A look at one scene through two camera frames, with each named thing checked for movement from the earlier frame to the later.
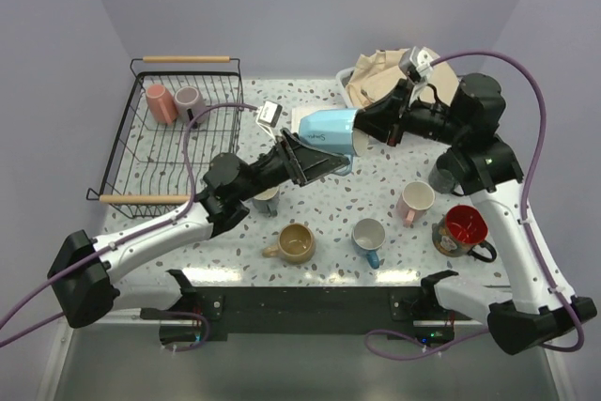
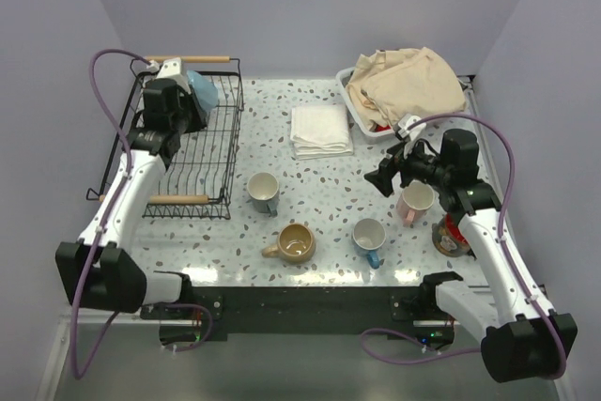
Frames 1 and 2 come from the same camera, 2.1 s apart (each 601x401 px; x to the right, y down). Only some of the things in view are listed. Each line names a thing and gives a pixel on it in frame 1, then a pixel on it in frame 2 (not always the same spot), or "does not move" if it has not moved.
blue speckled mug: x=367 y=236 does not move
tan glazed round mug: x=296 y=244 does not move
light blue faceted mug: x=331 y=129 to x=207 y=93
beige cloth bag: x=378 y=69 does not move
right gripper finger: x=390 y=106 to x=388 y=167
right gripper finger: x=377 y=119 to x=382 y=179
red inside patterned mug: x=460 y=231 does not move
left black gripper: x=303 y=163 to x=199 y=121
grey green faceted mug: x=267 y=202 does not move
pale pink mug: x=416 y=198 does not move
